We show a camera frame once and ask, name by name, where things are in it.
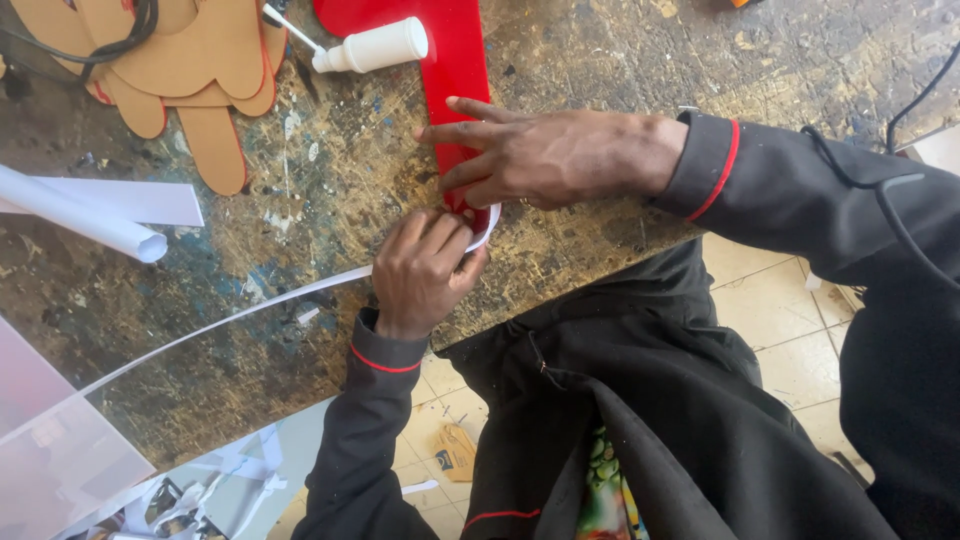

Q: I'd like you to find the flat white paper sheet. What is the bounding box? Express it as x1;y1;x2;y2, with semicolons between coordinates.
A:
0;175;206;228

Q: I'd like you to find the black jacket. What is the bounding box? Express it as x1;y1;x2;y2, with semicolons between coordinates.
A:
437;238;960;540

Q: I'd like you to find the stack of brown paper-backed cutouts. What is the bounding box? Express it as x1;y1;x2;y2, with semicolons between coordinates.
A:
7;0;291;198

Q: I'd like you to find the thin black cable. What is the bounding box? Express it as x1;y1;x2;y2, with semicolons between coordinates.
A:
885;39;960;156

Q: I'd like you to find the white board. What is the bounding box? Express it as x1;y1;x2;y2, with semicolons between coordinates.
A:
896;123;960;178

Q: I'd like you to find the translucent acrylic sheet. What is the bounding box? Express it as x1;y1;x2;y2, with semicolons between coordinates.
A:
0;318;157;540

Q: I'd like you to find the person's right hand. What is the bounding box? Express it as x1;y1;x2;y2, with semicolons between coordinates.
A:
414;96;690;213

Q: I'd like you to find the colourful printed shirt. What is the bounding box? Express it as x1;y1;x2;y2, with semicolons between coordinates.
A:
574;426;651;540

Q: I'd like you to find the red acrylic cutout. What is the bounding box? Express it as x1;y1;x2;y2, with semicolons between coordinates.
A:
312;0;493;219

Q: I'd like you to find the white glue bottle with nozzle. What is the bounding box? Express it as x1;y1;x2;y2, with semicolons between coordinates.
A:
261;3;430;75

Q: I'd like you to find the black cord with grey tab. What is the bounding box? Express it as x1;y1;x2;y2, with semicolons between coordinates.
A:
799;124;960;292

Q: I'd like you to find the long white plastic strip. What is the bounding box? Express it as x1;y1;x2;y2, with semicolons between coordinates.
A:
0;201;502;445

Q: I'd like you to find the rolled white paper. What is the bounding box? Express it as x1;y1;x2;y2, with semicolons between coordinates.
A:
0;164;169;264

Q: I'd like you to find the brown cardboard tag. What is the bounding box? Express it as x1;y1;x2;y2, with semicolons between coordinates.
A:
432;423;478;484

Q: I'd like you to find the person's left hand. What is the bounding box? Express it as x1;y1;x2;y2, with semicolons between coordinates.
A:
371;208;490;340

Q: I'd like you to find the black cable loop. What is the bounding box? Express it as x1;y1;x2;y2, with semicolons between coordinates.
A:
0;0;161;84

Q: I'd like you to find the heap of white scraps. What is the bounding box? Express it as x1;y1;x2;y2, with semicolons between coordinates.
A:
56;423;290;540

